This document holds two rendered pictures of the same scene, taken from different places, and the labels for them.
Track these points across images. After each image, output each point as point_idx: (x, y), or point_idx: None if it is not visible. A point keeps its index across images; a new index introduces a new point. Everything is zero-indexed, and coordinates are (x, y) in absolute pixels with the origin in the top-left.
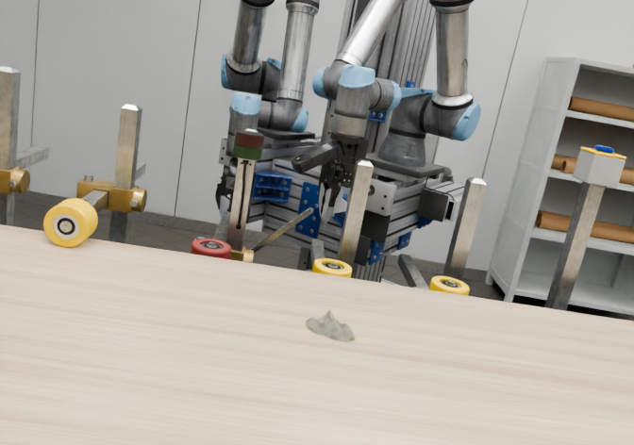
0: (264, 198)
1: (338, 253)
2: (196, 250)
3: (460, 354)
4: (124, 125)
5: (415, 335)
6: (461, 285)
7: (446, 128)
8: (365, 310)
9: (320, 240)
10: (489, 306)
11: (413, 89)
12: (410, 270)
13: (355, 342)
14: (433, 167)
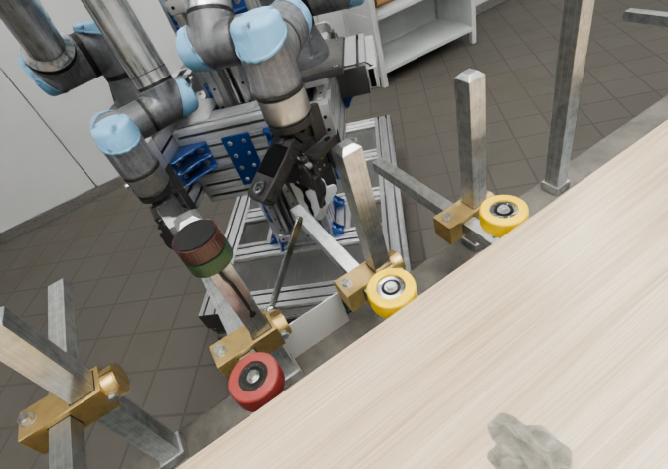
0: (195, 178)
1: (362, 245)
2: (246, 403)
3: (665, 355)
4: (4, 353)
5: (591, 358)
6: (513, 202)
7: (341, 1)
8: (504, 355)
9: (298, 206)
10: (568, 217)
11: None
12: (404, 180)
13: (574, 454)
14: (337, 46)
